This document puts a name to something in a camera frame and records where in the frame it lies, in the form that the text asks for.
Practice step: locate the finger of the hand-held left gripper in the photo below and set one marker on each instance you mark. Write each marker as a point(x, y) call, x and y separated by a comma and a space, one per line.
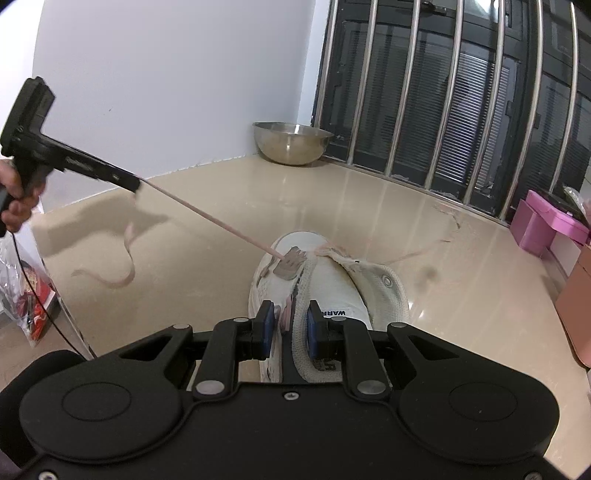
point(106, 173)

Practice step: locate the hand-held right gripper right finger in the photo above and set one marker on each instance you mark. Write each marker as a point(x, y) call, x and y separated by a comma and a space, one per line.
point(316, 330)

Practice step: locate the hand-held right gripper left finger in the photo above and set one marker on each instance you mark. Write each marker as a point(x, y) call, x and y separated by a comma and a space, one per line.
point(267, 330)

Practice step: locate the white sneaker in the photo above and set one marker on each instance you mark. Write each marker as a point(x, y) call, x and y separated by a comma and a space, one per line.
point(337, 295)

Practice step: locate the pink shoelace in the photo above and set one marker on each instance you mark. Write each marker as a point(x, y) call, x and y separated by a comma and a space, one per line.
point(207, 217)

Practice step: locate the person's left hand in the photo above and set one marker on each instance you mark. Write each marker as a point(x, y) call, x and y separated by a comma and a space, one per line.
point(21, 214)

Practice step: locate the clear plastic bag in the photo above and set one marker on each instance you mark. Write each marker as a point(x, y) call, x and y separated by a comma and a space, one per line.
point(27, 295)

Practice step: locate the stainless steel bowl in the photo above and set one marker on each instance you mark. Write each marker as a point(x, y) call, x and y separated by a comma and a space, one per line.
point(291, 143)

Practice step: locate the small pink box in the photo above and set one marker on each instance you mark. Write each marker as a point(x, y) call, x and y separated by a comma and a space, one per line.
point(531, 230)

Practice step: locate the dark window with blinds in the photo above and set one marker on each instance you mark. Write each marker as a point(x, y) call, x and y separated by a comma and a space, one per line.
point(459, 138)

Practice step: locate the pale white box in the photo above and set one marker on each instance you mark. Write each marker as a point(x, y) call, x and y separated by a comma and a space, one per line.
point(565, 254)

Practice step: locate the brown cardboard box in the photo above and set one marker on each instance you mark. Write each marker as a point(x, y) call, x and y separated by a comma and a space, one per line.
point(577, 304)

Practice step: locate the flat pink box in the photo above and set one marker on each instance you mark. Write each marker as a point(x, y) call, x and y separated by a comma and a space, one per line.
point(568, 226)

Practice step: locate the black packet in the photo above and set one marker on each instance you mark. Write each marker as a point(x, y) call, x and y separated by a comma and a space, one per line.
point(570, 198)

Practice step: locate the metal window railing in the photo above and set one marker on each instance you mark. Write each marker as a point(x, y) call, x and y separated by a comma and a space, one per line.
point(451, 69)

